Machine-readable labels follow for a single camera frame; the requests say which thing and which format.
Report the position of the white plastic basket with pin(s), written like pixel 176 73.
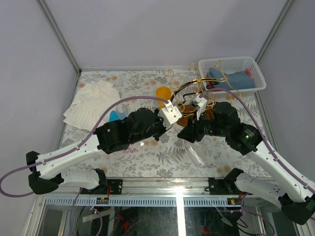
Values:
pixel 232 65

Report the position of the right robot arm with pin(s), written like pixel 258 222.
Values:
pixel 293 193

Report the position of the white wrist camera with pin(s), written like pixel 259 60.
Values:
pixel 170 114
pixel 199 103

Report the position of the yellow plastic goblet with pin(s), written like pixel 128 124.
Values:
pixel 164 93

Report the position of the blue plastic wine glass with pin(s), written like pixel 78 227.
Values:
pixel 114 115

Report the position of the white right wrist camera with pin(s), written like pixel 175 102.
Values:
pixel 199 103

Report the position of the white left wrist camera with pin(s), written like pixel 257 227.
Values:
pixel 170 114

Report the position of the white cloth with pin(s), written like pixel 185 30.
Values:
pixel 89 104

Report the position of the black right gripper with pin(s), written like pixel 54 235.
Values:
pixel 192 129

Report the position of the aluminium mounting rail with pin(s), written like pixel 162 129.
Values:
pixel 170 186

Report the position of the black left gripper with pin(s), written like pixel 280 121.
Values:
pixel 163 127

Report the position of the blue cloth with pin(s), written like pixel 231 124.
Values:
pixel 236 79

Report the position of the gold wire wine glass rack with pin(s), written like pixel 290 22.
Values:
pixel 199 91

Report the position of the slotted cable duct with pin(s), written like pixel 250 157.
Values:
pixel 142 201

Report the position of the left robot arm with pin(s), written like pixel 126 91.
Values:
pixel 53 170

